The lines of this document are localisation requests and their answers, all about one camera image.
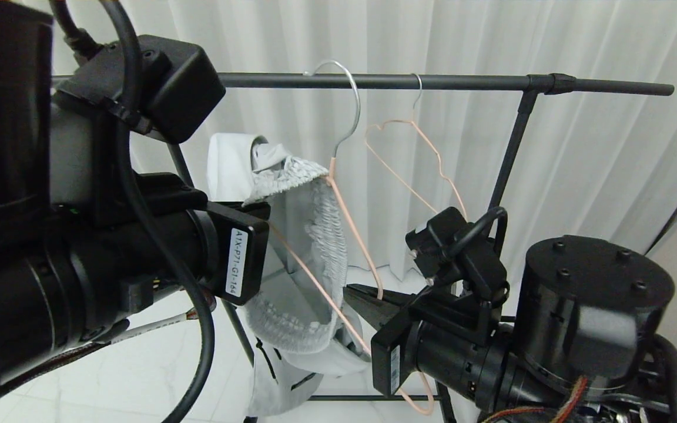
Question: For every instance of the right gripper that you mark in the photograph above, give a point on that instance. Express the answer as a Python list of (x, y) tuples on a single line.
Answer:
[(444, 364)]

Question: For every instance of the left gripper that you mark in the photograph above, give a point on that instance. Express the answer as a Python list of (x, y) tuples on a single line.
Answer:
[(97, 288)]

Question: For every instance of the pale grey shorts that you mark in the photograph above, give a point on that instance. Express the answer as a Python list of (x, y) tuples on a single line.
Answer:
[(303, 247)]

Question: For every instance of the pink clothes hanger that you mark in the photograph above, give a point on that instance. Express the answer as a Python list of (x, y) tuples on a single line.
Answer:
[(420, 87), (334, 167)]

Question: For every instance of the black clothes rack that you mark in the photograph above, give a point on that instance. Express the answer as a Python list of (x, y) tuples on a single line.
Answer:
[(462, 81)]

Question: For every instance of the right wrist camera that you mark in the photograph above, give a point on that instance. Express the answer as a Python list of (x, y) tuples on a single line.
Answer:
[(432, 241)]

